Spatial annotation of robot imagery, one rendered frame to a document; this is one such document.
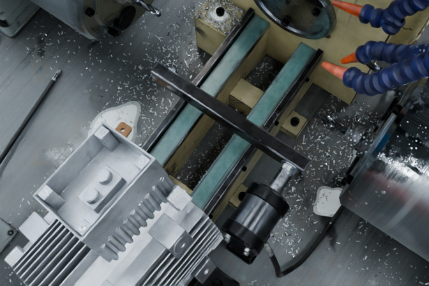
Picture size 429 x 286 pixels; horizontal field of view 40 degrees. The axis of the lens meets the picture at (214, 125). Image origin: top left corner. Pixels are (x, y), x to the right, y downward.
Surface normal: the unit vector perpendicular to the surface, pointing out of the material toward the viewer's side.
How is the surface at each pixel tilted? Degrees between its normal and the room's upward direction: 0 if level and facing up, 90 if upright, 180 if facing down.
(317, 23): 90
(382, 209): 73
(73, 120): 0
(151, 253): 23
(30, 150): 0
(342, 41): 90
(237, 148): 0
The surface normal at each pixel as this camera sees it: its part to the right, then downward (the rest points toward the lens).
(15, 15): 0.82, 0.54
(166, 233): -0.31, -0.54
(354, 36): -0.58, 0.77
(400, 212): -0.53, 0.57
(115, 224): 0.70, 0.42
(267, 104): -0.01, -0.33
